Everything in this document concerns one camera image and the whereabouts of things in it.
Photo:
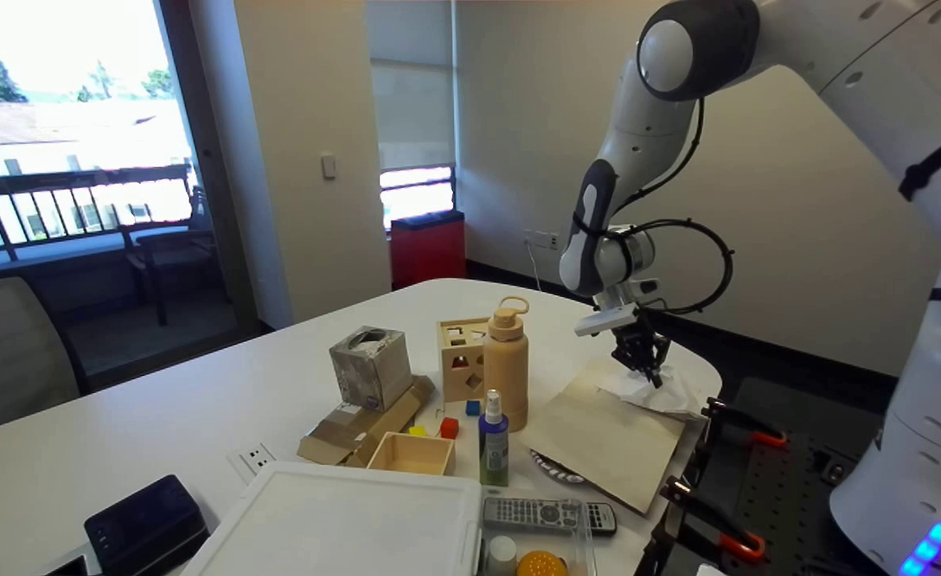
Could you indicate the black orange clamp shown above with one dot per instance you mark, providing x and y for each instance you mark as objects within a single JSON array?
[
  {"x": 744, "y": 419},
  {"x": 744, "y": 544}
]

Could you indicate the black white striped dish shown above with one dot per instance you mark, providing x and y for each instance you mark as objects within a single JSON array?
[{"x": 555, "y": 467}]

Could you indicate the white round cap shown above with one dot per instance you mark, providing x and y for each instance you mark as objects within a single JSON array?
[{"x": 501, "y": 550}]

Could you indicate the grey office chair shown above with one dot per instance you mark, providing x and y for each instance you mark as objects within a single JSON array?
[{"x": 10, "y": 352}]

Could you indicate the beige paper sheet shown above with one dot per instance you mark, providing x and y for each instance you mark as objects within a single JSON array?
[{"x": 601, "y": 436}]

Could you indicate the white table power outlet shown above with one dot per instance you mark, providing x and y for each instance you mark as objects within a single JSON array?
[{"x": 259, "y": 459}]

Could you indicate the blue cube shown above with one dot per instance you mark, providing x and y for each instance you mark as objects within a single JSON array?
[{"x": 472, "y": 409}]

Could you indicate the small blue cap bottle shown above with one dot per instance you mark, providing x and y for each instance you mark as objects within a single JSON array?
[{"x": 494, "y": 448}]

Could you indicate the grey patterned tissue box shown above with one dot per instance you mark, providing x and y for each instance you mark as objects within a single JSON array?
[{"x": 371, "y": 369}]

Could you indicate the white wall light switch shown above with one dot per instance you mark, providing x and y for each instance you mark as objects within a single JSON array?
[{"x": 329, "y": 164}]

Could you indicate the dark balcony railing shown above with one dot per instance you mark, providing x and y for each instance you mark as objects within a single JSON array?
[{"x": 65, "y": 177}]

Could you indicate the yellow cube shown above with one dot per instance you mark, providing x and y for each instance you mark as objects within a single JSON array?
[{"x": 419, "y": 430}]

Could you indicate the white wall outlet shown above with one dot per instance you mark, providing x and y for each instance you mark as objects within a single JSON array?
[{"x": 549, "y": 241}]

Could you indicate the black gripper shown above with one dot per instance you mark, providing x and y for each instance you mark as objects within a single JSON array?
[{"x": 639, "y": 342}]

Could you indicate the red bin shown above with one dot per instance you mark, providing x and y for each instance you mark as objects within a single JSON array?
[{"x": 428, "y": 251}]

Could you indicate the orange round item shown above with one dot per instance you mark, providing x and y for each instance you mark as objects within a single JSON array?
[{"x": 542, "y": 563}]

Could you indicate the brown cardboard box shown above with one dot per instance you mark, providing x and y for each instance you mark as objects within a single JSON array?
[{"x": 343, "y": 432}]

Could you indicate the open wooden box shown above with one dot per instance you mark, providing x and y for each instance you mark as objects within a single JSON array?
[{"x": 412, "y": 453}]

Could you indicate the beige water bottle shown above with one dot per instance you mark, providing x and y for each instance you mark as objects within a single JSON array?
[{"x": 506, "y": 373}]

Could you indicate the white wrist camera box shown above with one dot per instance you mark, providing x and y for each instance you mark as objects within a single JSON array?
[{"x": 602, "y": 321}]

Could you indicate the wooden shape sorter box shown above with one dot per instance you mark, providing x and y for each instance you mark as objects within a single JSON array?
[{"x": 461, "y": 369}]

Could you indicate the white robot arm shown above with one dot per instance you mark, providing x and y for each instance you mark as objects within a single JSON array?
[{"x": 919, "y": 426}]

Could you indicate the dark outdoor chair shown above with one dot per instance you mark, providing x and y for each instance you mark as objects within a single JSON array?
[{"x": 169, "y": 251}]

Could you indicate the grey remote control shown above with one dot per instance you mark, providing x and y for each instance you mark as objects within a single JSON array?
[{"x": 547, "y": 512}]

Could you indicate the clear plastic container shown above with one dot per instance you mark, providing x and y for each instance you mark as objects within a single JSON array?
[{"x": 582, "y": 549}]

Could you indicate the black box device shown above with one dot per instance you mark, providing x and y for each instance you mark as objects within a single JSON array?
[{"x": 144, "y": 522}]

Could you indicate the red cube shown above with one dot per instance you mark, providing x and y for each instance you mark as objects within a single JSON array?
[{"x": 451, "y": 426}]

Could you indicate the white paper towel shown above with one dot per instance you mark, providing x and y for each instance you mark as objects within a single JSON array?
[{"x": 664, "y": 401}]

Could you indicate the black perforated robot table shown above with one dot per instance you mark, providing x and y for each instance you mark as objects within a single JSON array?
[{"x": 812, "y": 501}]

